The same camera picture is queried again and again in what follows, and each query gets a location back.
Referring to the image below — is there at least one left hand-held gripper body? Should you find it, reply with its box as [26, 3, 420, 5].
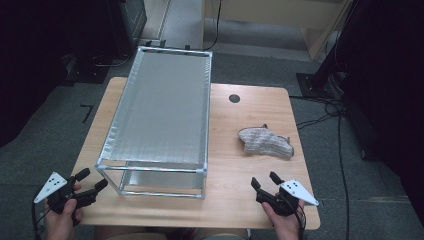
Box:
[33, 171, 85, 215]

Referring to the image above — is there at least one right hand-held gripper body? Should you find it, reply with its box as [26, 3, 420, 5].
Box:
[256, 179, 320, 217]

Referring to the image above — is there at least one beige fluffy cloth brown trim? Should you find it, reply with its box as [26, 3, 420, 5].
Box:
[237, 123, 295, 160]

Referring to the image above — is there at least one silver two-tier shelf rack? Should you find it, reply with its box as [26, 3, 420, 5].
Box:
[95, 45, 213, 200]

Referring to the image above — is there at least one person's right hand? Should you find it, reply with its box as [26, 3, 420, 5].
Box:
[261, 199, 307, 240]

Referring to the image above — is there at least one person's left hand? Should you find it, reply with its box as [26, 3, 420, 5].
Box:
[43, 198, 84, 240]

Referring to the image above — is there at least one person's right leg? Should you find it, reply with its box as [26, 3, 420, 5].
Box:
[199, 228, 249, 240]

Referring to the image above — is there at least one person's leg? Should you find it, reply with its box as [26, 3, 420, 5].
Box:
[94, 225, 168, 240]
[199, 228, 249, 240]

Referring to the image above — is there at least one person's left leg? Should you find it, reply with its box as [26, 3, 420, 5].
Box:
[94, 225, 168, 240]

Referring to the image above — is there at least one black angled floor tape mark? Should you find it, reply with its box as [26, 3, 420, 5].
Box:
[79, 104, 95, 124]

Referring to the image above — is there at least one black metal stand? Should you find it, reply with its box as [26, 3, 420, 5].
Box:
[295, 0, 361, 100]

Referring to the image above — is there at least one black flat stand base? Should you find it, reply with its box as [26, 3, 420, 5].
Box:
[63, 53, 113, 85]

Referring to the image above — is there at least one black cabinet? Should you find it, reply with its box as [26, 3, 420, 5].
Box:
[107, 0, 148, 60]

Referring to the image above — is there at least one right hand-held gripper cable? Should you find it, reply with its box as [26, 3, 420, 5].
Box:
[293, 203, 308, 240]

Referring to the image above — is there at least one hand-held gripper cable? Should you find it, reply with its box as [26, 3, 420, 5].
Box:
[293, 203, 308, 240]
[31, 188, 51, 240]

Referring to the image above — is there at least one left hand-held gripper cable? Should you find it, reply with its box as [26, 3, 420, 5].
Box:
[31, 188, 51, 240]

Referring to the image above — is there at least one long black floor cable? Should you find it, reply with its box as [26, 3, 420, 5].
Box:
[337, 113, 351, 240]

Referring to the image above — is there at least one black looped floor cable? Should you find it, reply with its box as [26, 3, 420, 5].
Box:
[288, 94, 346, 131]

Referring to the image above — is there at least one black hanging cable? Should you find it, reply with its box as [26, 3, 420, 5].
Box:
[202, 0, 223, 52]

